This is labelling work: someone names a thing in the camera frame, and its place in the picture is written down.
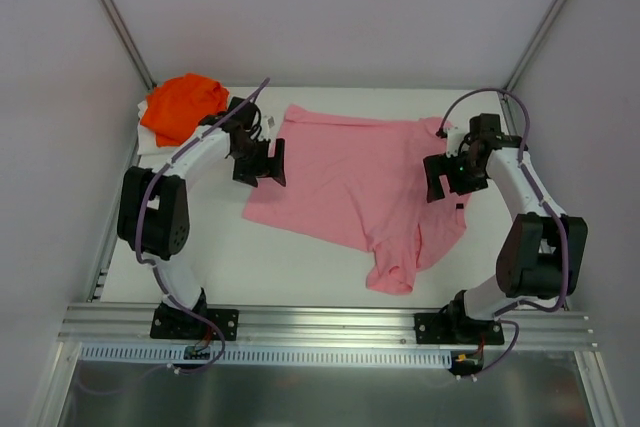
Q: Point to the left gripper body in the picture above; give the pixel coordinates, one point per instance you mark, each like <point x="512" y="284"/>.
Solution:
<point x="257" y="165"/>

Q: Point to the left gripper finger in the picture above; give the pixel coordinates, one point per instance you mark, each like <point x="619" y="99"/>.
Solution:
<point x="274" y="164"/>
<point x="246" y="171"/>

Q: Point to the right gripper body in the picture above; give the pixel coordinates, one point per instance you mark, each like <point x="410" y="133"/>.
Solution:
<point x="448" y="177"/>

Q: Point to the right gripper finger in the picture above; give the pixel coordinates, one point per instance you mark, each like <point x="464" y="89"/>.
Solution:
<point x="463" y="185"/>
<point x="435" y="167"/>

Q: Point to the pink t shirt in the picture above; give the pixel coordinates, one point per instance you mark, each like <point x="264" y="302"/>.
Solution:
<point x="361" y="183"/>

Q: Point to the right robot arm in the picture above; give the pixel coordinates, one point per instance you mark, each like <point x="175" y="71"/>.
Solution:
<point x="540" y="260"/>

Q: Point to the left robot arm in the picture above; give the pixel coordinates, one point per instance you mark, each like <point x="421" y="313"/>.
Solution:
<point x="154" y="217"/>

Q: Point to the orange t shirt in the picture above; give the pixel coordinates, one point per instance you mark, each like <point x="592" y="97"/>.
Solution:
<point x="175" y="108"/>

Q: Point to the white t shirt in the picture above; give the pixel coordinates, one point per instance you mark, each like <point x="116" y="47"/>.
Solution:
<point x="147" y="139"/>

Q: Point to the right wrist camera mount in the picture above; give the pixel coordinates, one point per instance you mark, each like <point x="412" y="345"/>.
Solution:
<point x="454" y="137"/>

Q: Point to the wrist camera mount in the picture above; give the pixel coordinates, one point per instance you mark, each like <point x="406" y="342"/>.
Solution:
<point x="268" y="128"/>
<point x="454" y="137"/>

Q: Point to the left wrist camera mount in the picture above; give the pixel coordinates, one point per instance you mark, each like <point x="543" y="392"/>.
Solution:
<point x="268" y="128"/>

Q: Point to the right aluminium side rail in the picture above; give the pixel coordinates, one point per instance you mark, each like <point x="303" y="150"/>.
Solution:
<point x="513" y="116"/>

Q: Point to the left aluminium corner post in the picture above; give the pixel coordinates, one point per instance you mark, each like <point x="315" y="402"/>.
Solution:
<point x="125" y="37"/>

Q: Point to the aluminium corner post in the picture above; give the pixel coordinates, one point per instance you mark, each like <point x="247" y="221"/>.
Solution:
<point x="125" y="37"/>
<point x="535" y="43"/>

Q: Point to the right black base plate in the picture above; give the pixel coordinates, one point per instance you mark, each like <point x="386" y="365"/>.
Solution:
<point x="441" y="328"/>

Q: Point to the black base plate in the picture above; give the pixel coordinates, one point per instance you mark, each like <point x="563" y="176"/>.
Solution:
<point x="441" y="328"/>
<point x="172" y="324"/>

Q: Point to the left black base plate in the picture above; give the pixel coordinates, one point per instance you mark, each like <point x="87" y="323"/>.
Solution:
<point x="172" y="324"/>

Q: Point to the aluminium front rail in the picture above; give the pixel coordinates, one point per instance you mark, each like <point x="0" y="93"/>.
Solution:
<point x="376" y="328"/>

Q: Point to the white slotted cable duct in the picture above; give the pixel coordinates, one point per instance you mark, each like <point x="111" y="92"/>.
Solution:
<point x="269" y="356"/>

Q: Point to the right aluminium corner post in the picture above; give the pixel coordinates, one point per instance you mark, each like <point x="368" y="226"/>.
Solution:
<point x="535" y="43"/>

